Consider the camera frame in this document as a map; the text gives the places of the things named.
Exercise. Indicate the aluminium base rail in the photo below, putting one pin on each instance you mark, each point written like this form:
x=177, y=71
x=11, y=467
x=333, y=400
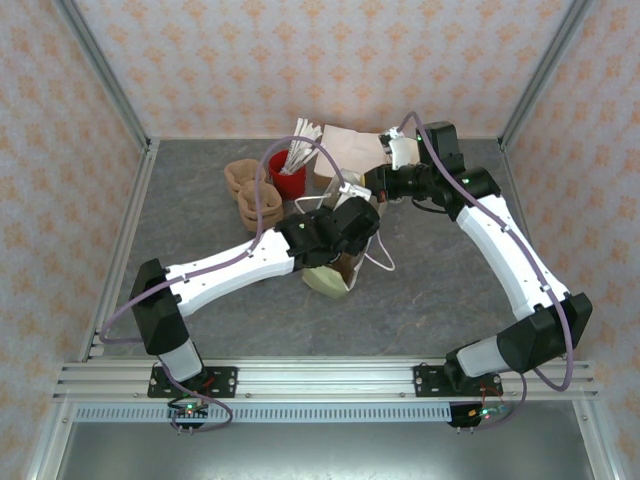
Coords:
x=325, y=380

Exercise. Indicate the aluminium frame post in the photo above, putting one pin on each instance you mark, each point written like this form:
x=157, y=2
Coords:
x=106, y=75
x=545, y=75

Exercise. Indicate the red cup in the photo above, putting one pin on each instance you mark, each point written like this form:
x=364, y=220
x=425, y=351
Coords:
x=292, y=187

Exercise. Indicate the brown cardboard napkin box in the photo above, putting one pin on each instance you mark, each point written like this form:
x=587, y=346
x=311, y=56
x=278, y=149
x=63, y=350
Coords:
x=322, y=180

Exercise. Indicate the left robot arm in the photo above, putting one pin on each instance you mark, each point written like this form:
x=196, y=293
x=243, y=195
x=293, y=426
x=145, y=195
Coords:
x=225, y=270

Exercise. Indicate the stack of paper napkins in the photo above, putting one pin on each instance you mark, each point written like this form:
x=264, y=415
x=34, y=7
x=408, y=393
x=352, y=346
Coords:
x=350, y=145

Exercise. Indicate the stack of pulp cup carriers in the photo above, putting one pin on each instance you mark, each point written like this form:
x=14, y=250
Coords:
x=272, y=210
x=239, y=175

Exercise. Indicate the small circuit board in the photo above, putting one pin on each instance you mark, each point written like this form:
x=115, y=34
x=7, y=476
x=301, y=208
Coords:
x=189, y=411
x=475, y=414

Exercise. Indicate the white paper bag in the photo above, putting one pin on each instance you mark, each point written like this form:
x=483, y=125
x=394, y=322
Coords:
x=325, y=282

